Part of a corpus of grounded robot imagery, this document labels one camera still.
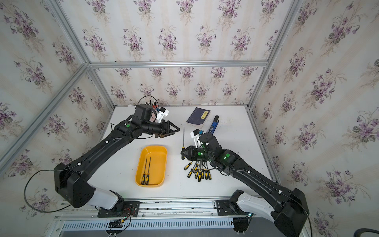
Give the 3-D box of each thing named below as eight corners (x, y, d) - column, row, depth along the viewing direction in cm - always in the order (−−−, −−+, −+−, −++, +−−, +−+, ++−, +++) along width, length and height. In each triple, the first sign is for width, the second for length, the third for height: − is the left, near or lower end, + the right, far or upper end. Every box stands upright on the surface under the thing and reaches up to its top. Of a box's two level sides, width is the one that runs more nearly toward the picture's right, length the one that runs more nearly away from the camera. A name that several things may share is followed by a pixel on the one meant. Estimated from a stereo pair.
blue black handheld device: (209, 133, 106) (209, 129, 102) (214, 118, 115) (215, 114, 111) (214, 135, 105) (216, 130, 101) (219, 120, 114) (220, 116, 110)
